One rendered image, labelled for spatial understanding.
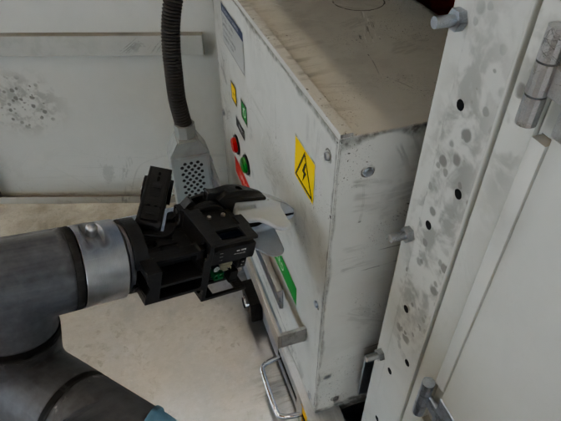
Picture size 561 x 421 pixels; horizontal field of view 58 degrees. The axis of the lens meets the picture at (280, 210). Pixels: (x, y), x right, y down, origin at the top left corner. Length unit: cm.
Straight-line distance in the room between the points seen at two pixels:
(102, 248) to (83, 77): 70
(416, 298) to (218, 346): 52
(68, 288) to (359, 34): 40
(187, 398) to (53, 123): 65
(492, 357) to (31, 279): 34
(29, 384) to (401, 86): 42
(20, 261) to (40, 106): 77
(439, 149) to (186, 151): 59
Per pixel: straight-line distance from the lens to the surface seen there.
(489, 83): 34
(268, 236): 58
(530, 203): 30
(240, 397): 88
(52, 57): 112
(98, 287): 46
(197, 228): 48
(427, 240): 44
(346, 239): 50
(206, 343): 94
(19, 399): 48
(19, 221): 268
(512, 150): 33
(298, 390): 80
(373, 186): 47
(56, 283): 45
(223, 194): 53
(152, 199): 53
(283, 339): 68
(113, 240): 46
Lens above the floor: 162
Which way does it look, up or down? 42 degrees down
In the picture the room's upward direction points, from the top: straight up
